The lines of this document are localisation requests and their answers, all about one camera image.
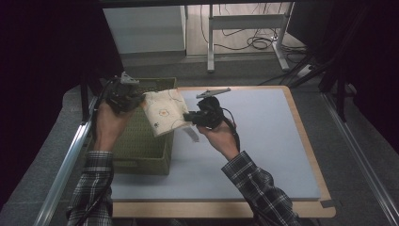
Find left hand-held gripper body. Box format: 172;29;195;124
104;71;141;114

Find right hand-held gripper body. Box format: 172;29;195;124
195;87;232;130

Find cream cloth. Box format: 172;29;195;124
139;88;200;143

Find green plastic basket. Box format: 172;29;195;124
110;76;178;176

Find person's right hand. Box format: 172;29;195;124
196;120;241;161

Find person's left hand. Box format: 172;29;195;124
92;101;139;153

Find black stand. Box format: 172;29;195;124
287;46;350;124
79;71;105;124

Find white cabinet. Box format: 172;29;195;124
103;5;188;56

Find white power strip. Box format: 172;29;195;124
295;63;313;79

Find right hand-held gripper cable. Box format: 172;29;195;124
220;106;242;153

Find black floor cables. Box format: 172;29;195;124
199;3;309;55

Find aluminium rail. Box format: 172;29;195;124
321;92;399;226
32;96;97;226

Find white metal desk frame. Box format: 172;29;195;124
206;1;296;74

